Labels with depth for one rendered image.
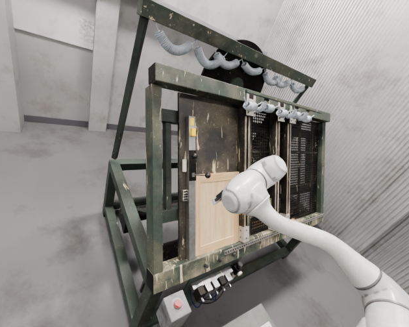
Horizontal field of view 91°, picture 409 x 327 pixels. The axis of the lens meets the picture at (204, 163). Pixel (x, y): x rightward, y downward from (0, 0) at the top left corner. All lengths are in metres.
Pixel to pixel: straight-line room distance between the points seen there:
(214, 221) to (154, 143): 0.73
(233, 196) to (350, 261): 0.45
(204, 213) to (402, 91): 3.30
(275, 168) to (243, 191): 0.17
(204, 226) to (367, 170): 2.99
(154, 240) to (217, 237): 0.52
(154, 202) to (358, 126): 3.47
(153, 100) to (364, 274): 1.17
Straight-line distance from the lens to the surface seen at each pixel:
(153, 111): 1.20
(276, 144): 1.92
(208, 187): 1.43
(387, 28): 4.33
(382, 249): 4.08
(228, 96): 1.48
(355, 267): 0.87
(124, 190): 1.94
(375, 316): 0.84
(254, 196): 0.65
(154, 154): 1.17
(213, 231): 1.55
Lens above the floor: 2.09
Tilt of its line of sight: 29 degrees down
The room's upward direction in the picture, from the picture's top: 23 degrees clockwise
